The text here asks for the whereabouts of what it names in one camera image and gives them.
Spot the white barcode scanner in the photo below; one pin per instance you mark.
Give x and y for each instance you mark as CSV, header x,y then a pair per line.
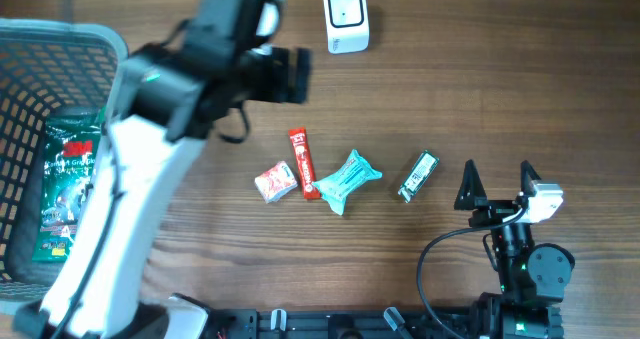
x,y
347,26

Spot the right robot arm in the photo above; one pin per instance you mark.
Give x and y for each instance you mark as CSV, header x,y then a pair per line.
x,y
532,276

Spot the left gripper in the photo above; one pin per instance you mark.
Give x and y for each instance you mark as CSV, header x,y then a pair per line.
x,y
286,65

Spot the teal wet wipes pack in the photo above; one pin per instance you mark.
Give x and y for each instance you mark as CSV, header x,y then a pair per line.
x,y
336,188

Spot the green 3M package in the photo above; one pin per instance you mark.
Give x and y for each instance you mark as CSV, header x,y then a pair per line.
x,y
70,149

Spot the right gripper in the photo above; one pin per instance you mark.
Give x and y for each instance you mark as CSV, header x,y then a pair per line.
x,y
492,209

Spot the red white snack packet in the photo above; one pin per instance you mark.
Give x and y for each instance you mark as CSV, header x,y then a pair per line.
x,y
276,182

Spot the red stick sachet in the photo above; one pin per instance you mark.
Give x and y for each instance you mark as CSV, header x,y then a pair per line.
x,y
299,141

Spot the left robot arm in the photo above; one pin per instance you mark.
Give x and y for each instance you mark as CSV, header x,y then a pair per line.
x,y
160,111

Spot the grey plastic mesh basket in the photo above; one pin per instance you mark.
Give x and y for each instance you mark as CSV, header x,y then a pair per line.
x,y
47,68

